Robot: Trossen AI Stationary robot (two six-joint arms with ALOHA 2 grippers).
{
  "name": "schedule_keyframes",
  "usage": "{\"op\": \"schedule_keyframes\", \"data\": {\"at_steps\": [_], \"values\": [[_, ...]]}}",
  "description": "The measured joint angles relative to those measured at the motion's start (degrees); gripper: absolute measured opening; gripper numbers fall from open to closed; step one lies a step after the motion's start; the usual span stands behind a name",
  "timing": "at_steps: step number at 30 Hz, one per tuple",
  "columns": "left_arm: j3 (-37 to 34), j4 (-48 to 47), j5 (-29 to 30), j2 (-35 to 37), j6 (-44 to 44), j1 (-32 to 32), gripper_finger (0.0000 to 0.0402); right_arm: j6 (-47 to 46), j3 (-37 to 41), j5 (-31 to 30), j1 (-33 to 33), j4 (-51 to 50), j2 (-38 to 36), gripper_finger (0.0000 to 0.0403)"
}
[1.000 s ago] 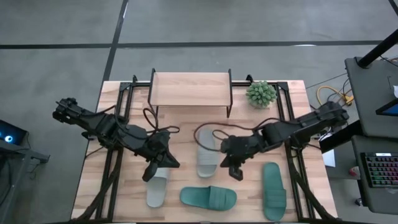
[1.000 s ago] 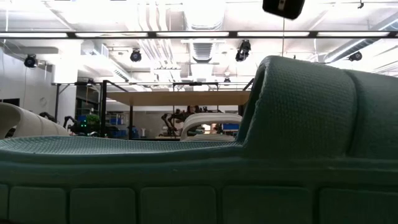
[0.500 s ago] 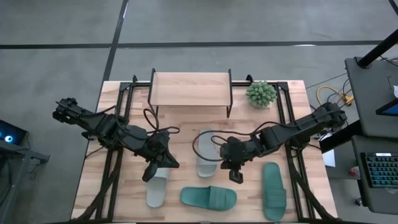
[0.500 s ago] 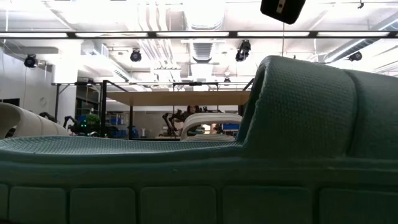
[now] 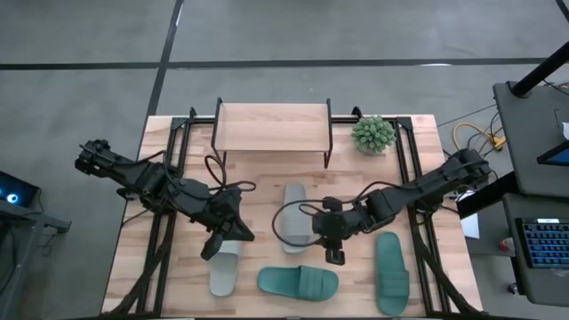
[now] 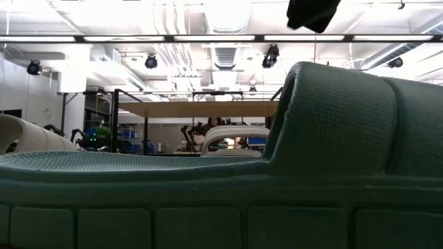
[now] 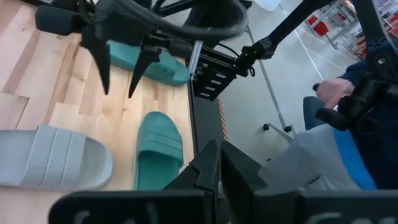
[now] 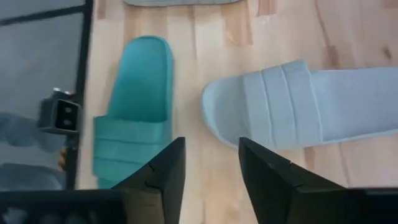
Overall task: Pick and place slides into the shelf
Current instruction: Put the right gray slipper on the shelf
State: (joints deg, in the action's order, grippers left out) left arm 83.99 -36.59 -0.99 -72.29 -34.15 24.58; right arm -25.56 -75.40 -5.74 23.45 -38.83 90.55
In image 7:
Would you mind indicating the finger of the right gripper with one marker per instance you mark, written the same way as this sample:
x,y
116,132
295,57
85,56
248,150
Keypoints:
x,y
144,62
99,56

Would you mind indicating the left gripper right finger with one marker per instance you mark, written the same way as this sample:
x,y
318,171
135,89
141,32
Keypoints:
x,y
242,180

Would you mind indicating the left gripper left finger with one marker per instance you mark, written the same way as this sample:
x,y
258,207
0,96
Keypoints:
x,y
199,174

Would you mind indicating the green rubber slide sandal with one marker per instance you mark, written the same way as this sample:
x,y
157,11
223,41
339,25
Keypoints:
x,y
158,149
168,70

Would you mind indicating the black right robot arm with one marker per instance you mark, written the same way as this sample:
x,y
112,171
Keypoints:
x,y
217,15

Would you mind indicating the white metal stand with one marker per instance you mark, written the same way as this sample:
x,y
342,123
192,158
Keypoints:
x,y
280,129

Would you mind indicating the person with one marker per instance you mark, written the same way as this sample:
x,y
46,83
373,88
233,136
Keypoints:
x,y
311,155

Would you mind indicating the blue chair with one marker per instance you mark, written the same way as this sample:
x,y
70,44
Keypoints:
x,y
354,161

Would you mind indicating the person's hand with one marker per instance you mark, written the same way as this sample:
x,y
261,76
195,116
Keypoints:
x,y
332,90

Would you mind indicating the red chair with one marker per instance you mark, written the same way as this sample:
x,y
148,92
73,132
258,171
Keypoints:
x,y
311,20
321,29

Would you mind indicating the black aluminium table frame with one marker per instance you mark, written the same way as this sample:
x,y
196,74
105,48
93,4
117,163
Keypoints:
x,y
191,124

